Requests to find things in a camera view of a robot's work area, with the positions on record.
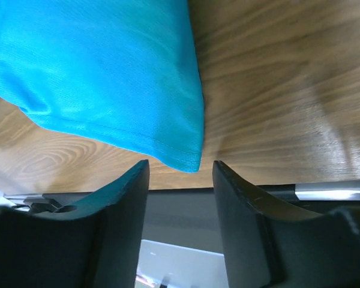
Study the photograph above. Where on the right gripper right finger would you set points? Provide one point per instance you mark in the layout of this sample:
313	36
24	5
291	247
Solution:
268	242

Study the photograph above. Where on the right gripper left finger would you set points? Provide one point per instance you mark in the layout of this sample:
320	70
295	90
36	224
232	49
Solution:
93	242

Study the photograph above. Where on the teal t shirt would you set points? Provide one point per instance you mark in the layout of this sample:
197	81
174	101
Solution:
120	72

